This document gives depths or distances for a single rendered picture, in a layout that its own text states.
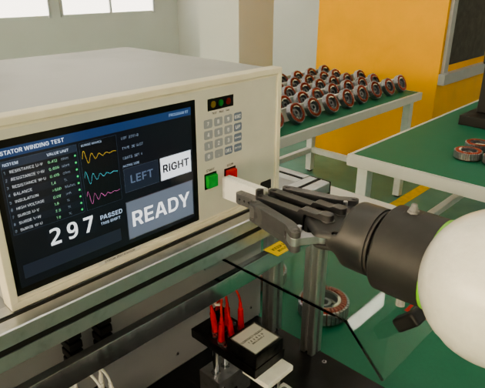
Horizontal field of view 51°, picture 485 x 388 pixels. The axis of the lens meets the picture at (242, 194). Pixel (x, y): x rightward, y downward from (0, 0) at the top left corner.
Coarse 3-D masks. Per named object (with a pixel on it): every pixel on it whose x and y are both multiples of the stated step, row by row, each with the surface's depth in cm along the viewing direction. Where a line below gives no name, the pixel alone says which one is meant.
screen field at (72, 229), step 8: (88, 216) 57; (64, 224) 55; (72, 224) 56; (80, 224) 57; (88, 224) 57; (96, 224) 58; (48, 232) 54; (56, 232) 55; (64, 232) 55; (72, 232) 56; (80, 232) 57; (88, 232) 58; (48, 240) 54; (56, 240) 55; (64, 240) 56; (72, 240) 56; (48, 248) 54
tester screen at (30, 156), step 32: (96, 128) 55; (128, 128) 58; (160, 128) 61; (0, 160) 48; (32, 160) 50; (64, 160) 53; (96, 160) 56; (128, 160) 59; (32, 192) 51; (64, 192) 54; (96, 192) 57; (128, 192) 60; (32, 224) 52; (32, 256) 53; (96, 256) 59
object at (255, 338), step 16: (208, 320) 87; (192, 336) 85; (208, 336) 83; (240, 336) 80; (256, 336) 80; (272, 336) 80; (224, 352) 80; (240, 352) 78; (256, 352) 76; (272, 352) 78; (240, 368) 78; (256, 368) 76; (272, 368) 79; (288, 368) 79; (272, 384) 76
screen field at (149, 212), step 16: (160, 192) 64; (176, 192) 66; (192, 192) 68; (128, 208) 61; (144, 208) 63; (160, 208) 65; (176, 208) 67; (192, 208) 69; (128, 224) 61; (144, 224) 63; (160, 224) 65
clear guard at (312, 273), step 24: (264, 240) 78; (240, 264) 72; (264, 264) 72; (288, 264) 72; (312, 264) 72; (336, 264) 72; (288, 288) 66; (312, 288) 66; (336, 288) 66; (360, 288) 66; (336, 312) 62; (360, 312) 62; (384, 312) 64; (360, 336) 60; (384, 336) 62; (408, 336) 64; (384, 360) 60
